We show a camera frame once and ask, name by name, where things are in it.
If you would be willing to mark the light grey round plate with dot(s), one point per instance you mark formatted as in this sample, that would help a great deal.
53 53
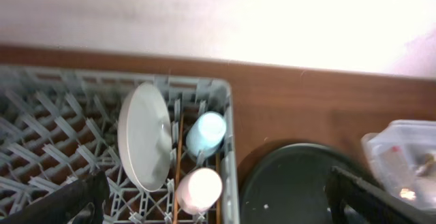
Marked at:
145 137

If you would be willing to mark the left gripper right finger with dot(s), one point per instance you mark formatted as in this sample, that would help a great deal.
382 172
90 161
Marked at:
376 206

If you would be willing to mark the gold snack wrapper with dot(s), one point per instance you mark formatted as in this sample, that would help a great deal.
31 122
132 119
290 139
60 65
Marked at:
422 178

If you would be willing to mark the pink plastic cup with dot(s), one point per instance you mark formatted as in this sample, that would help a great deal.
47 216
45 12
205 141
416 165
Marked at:
199 190

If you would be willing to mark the blue plastic cup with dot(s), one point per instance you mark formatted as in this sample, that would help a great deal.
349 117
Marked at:
206 134

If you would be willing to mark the grey plastic dishwasher rack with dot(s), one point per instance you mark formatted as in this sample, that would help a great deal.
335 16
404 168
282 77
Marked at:
58 125

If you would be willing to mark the round black serving tray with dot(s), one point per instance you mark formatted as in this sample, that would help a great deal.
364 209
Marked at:
287 185

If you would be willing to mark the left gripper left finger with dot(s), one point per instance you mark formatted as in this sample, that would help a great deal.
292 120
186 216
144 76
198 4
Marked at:
78 202

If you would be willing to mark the clear plastic bin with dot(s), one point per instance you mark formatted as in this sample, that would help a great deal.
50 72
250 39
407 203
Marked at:
402 144

